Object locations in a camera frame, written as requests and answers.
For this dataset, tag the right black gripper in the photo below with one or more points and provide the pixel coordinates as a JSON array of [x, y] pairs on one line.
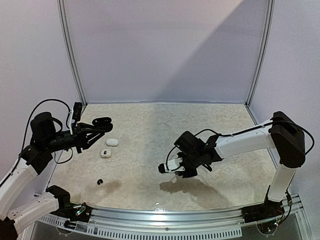
[[189, 170]]

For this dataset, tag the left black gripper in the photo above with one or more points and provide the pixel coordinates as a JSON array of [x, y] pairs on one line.
[[80, 139]]

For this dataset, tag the black charging case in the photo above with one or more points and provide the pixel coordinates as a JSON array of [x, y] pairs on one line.
[[103, 123]]

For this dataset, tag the white oval charging case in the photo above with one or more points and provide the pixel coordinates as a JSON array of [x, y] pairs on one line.
[[112, 142]]

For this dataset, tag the small white charging case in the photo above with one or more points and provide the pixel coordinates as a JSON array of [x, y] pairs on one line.
[[105, 153]]

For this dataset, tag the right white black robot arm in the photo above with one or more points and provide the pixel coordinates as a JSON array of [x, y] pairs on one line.
[[279, 133]]

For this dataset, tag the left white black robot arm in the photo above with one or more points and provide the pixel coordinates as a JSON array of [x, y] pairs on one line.
[[32, 161]]

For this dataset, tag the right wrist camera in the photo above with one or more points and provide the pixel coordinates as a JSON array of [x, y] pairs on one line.
[[171, 166]]

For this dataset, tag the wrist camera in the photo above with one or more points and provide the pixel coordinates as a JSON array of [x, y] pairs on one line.
[[171, 166], [74, 115]]

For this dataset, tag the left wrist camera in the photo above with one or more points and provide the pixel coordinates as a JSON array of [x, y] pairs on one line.
[[74, 115]]

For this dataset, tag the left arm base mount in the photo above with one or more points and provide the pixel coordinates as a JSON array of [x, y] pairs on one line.
[[75, 213]]

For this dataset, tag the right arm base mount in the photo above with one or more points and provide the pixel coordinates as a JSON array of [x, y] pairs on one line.
[[266, 210]]

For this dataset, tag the aluminium front rail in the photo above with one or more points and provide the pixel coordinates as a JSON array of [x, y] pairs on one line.
[[220, 224]]

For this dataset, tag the left aluminium frame post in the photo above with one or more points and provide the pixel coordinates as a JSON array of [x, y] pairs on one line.
[[61, 4]]

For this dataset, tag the aluminium frame post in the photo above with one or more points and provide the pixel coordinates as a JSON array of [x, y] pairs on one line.
[[61, 4], [262, 51]]

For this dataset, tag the right aluminium frame post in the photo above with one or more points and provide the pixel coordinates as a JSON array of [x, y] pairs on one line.
[[262, 51]]

